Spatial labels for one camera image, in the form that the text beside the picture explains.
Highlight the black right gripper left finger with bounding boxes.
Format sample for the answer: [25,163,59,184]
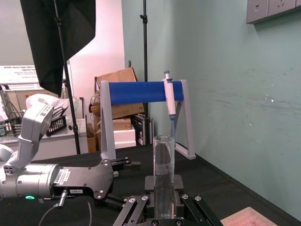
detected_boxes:
[112,175,155,226]

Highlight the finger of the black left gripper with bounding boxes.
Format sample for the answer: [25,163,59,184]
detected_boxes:
[94,194,129,209]
[110,156,142,170]

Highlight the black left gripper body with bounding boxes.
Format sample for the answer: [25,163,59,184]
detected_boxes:
[53,159,114,201]

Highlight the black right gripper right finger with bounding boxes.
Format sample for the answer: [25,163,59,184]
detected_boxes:
[174,175,223,226]

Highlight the clear glass test tube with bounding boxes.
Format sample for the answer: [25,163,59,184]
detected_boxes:
[152,135,176,219]

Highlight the black test tube rack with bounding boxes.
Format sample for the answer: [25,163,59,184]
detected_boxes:
[46,114,72,137]

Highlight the white box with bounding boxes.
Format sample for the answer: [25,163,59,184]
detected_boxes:
[112,127,137,149]

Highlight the black table cloth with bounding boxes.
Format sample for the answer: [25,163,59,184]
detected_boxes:
[0,145,301,226]

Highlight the black flat cases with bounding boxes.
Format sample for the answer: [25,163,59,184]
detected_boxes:
[131,114,155,146]

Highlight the white cabinet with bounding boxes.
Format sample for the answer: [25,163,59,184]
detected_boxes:
[0,117,89,163]

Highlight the brown cardboard box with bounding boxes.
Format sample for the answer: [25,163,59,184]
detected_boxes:
[110,103,144,120]

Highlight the pale pink flat block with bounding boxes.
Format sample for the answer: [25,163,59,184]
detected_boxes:
[220,206,300,226]

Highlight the grey pipette stand blue bar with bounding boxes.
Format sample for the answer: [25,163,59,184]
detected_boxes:
[100,79,196,161]

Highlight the white pipette blue tip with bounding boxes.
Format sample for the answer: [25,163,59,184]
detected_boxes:
[163,70,177,137]

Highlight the black light stand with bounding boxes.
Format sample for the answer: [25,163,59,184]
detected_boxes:
[53,0,82,155]

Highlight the white plastic bag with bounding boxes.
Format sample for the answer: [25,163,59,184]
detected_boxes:
[25,93,79,118]

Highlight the brown cardboard box open flaps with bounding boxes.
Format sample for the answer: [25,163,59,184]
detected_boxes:
[96,67,139,83]

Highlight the black thin stand pole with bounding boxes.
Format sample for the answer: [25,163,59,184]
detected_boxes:
[140,0,150,121]

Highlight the white printed poster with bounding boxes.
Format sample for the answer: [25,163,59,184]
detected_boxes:
[0,63,71,83]

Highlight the black fabric light flag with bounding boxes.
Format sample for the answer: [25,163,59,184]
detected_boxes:
[20,0,97,95]

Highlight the thin dark cable silver plug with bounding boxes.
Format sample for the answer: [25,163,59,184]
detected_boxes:
[39,189,93,226]

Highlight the grey wall socket panel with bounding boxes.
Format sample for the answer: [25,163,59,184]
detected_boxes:
[246,0,301,24]

